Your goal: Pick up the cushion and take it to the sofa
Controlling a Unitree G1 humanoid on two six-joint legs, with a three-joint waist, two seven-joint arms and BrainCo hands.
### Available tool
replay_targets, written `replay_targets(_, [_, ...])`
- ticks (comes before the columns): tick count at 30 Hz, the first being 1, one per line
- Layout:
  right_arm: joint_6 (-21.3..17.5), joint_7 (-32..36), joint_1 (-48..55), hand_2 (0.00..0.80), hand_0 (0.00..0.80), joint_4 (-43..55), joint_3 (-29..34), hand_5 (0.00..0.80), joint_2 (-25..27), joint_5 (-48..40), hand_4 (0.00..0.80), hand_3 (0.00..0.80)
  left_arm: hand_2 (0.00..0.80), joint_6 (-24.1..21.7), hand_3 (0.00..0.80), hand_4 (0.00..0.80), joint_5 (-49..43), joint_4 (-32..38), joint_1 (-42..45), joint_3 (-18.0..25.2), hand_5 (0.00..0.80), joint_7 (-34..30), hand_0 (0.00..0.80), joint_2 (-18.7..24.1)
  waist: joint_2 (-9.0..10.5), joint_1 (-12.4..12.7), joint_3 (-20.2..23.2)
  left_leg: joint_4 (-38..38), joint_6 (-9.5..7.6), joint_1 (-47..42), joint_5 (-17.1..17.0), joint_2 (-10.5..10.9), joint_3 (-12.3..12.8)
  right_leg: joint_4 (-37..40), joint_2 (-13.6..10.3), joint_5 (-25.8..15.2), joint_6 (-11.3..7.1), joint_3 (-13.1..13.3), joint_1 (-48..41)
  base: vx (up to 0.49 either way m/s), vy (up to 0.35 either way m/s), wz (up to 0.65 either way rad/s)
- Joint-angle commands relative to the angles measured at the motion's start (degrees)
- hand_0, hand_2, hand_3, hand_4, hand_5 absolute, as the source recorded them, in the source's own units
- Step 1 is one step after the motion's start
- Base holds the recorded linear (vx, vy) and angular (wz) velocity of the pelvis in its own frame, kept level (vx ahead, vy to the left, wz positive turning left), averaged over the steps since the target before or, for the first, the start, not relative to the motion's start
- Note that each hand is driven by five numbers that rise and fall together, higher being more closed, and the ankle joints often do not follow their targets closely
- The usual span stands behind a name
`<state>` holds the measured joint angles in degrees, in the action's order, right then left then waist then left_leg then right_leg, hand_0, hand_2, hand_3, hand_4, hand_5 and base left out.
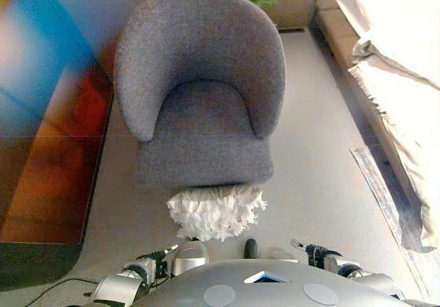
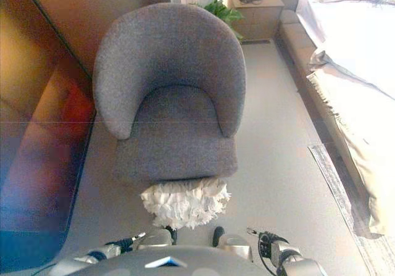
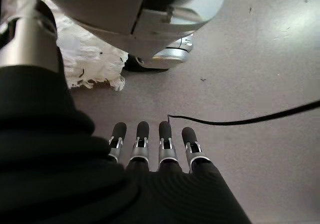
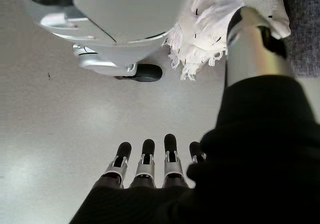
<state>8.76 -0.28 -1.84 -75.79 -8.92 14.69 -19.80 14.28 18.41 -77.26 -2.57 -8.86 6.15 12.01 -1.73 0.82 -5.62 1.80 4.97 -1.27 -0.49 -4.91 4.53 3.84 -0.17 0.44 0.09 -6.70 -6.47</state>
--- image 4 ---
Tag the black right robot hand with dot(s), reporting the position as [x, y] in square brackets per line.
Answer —
[250, 159]

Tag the grey fabric sofa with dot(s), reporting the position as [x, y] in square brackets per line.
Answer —
[305, 21]

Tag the white fringed knit cloth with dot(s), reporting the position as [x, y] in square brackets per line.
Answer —
[212, 21]

